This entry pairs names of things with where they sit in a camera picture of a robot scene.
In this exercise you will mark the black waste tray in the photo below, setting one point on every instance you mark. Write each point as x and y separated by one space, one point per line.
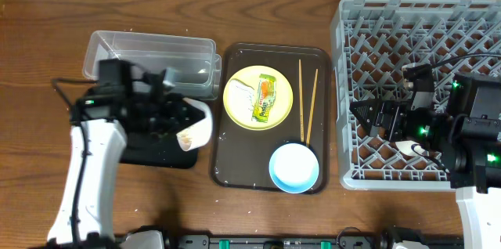
151 151

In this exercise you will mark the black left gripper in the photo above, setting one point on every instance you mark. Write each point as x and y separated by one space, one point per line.
172 117

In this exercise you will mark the grey dishwasher rack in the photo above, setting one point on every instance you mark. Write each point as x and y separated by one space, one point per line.
372 40

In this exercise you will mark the yellow plate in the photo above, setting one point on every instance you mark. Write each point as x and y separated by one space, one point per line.
283 103

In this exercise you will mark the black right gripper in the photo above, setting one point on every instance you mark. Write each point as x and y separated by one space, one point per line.
396 110

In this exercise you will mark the black rail at table edge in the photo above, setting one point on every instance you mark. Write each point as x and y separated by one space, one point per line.
348 238

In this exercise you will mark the wooden chopstick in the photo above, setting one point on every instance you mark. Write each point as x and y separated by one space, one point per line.
300 89
312 108

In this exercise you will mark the pink white bowl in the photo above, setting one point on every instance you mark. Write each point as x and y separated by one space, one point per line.
198 134

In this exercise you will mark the green snack wrapper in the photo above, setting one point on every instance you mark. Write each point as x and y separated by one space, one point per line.
265 99

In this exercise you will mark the blue bowl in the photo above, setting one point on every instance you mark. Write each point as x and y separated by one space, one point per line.
294 168

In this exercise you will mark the brown serving tray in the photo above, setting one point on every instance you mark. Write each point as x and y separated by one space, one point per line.
240 157

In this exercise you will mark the right wooden chopstick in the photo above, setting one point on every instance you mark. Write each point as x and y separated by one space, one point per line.
312 108

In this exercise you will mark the left wooden chopstick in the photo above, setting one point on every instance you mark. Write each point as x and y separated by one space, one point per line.
300 89

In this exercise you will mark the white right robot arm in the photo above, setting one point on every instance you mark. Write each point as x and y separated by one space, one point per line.
467 135

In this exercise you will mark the clear plastic bin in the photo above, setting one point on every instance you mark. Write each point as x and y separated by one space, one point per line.
196 64

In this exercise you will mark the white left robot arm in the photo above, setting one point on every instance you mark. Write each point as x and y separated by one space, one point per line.
100 124

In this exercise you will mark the white napkin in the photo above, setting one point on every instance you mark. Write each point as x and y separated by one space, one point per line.
240 97

